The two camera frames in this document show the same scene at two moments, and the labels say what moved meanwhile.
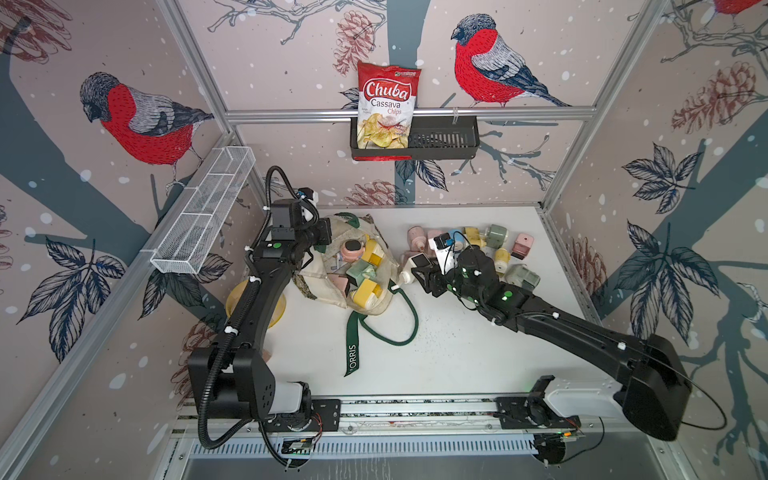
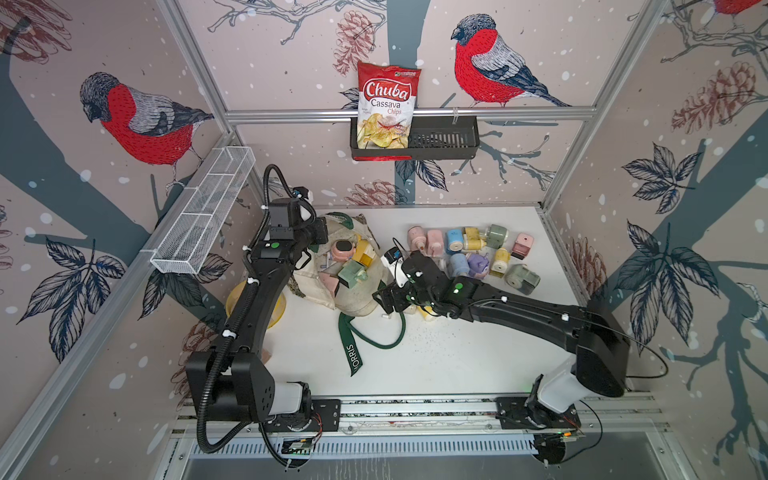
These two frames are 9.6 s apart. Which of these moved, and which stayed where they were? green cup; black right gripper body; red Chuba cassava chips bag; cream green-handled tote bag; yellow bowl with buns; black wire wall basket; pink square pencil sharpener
Moved: cream green-handled tote bag; black right gripper body
Stayed: yellow bowl with buns; green cup; black wire wall basket; pink square pencil sharpener; red Chuba cassava chips bag
